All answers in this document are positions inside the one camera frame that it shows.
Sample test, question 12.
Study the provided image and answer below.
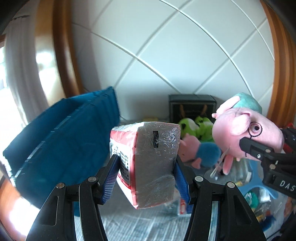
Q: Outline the pink pig plush blue body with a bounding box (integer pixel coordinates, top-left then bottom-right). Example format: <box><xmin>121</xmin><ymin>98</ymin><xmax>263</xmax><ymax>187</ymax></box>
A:
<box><xmin>178</xmin><ymin>133</ymin><xmax>221</xmax><ymax>169</ymax></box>

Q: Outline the green frog plush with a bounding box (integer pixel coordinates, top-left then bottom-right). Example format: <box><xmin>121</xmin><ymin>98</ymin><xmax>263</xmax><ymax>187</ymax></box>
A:
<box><xmin>179</xmin><ymin>116</ymin><xmax>214</xmax><ymax>142</ymax></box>

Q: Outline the wooden bed frame post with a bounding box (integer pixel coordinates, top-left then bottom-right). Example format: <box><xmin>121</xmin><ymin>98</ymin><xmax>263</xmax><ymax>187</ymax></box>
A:
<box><xmin>35</xmin><ymin>1</ymin><xmax>84</xmax><ymax>105</ymax></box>

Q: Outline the red white tissue brick pack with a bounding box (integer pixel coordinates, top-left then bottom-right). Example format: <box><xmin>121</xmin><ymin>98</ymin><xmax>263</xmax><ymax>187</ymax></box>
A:
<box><xmin>110</xmin><ymin>121</ymin><xmax>181</xmax><ymax>209</ymax></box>

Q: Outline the white curtain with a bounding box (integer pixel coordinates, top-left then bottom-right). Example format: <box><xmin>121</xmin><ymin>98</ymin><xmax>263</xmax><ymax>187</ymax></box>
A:
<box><xmin>5</xmin><ymin>15</ymin><xmax>49</xmax><ymax>124</ymax></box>

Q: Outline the yellow sticky note pad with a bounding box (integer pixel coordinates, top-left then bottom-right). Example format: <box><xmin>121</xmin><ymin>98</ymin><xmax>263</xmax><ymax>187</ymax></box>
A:
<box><xmin>142</xmin><ymin>117</ymin><xmax>159</xmax><ymax>121</ymax></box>

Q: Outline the pink pig plush with glasses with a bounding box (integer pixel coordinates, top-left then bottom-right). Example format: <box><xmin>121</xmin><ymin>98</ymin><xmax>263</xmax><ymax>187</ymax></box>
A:
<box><xmin>212</xmin><ymin>92</ymin><xmax>284</xmax><ymax>175</ymax></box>

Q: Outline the black box with antlers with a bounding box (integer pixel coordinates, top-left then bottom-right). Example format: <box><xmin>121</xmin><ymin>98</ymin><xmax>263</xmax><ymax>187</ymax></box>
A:
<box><xmin>169</xmin><ymin>94</ymin><xmax>217</xmax><ymax>123</ymax></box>

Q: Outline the blue plastic crate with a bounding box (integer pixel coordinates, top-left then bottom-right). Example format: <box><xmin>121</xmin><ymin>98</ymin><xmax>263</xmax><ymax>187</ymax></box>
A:
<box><xmin>3</xmin><ymin>87</ymin><xmax>119</xmax><ymax>208</ymax></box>

